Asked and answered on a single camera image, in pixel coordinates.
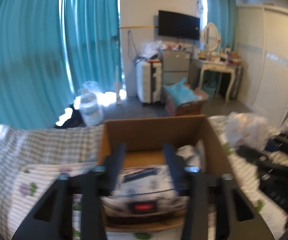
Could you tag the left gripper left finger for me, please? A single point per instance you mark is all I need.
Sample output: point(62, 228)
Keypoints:
point(51, 217)

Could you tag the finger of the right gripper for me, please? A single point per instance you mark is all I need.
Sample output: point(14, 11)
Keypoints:
point(277, 143)
point(263, 162)

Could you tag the white cloth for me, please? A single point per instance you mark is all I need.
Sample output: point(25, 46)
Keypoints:
point(247, 129)

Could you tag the white sock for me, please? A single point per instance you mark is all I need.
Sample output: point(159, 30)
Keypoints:
point(194, 155)

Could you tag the grey checked bed sheet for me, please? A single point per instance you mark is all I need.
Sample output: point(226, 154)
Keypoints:
point(30, 160)

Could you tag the brown cardboard box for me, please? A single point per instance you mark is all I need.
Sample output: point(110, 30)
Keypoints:
point(144, 139)

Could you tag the white dressing table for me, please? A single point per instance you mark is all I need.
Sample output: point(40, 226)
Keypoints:
point(223, 77)

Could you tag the white louvered wardrobe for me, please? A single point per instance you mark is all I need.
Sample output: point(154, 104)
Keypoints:
point(262, 43)

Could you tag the blue plastic bag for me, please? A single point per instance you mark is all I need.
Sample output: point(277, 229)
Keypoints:
point(181, 94)

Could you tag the clear plastic bag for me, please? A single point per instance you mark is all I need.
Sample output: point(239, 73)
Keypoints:
point(90, 108)

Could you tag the white oval vanity mirror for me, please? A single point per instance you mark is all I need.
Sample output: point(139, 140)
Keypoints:
point(210, 38)

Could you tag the silver mini fridge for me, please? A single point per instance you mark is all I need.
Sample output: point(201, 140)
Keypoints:
point(175, 66)

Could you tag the large teal curtain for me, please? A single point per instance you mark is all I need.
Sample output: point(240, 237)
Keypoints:
point(48, 50)

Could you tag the white suitcase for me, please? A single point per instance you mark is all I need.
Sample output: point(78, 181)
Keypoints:
point(149, 81)

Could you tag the small teal curtain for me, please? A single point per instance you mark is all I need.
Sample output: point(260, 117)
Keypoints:
point(223, 14)

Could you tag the black wall television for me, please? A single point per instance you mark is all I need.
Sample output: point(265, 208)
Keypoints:
point(178, 25)

